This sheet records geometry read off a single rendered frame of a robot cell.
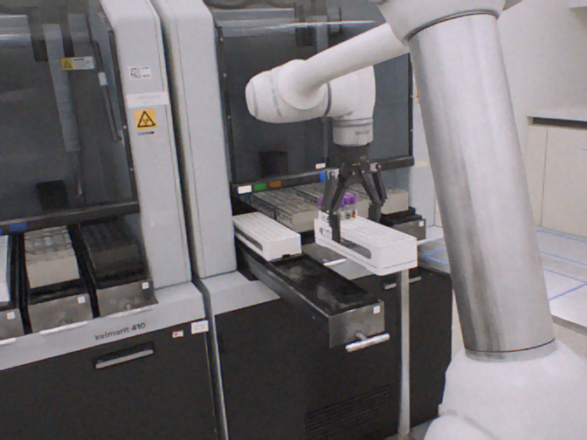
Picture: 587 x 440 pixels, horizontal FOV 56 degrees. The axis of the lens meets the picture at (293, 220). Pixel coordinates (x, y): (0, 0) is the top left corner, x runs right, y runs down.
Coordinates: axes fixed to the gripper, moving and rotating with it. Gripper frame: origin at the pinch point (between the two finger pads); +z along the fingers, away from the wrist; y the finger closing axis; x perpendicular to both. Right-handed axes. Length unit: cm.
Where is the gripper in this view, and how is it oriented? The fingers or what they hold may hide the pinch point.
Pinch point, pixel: (355, 228)
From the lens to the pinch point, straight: 132.2
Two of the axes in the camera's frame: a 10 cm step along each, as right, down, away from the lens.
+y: 9.0, -1.8, 4.0
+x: -4.3, -2.3, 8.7
